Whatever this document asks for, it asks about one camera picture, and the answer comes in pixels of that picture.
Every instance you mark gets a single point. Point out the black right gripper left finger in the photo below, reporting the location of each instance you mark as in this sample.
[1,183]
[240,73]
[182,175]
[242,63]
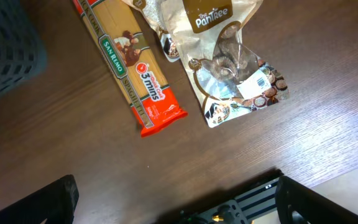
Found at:
[54,203]

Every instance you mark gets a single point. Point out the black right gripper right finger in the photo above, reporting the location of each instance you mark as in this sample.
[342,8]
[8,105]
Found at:
[298,204]

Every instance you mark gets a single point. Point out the beige Pantree mushroom pouch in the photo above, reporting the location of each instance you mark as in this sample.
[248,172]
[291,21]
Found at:
[228,79]

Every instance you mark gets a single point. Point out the San Remo spaghetti packet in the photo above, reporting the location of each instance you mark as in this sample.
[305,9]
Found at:
[122,44]

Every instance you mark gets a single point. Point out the grey plastic basket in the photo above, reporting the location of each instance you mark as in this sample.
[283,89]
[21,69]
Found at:
[22,52]

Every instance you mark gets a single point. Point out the aluminium frame rail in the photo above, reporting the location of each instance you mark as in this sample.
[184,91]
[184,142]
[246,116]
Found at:
[242,209]

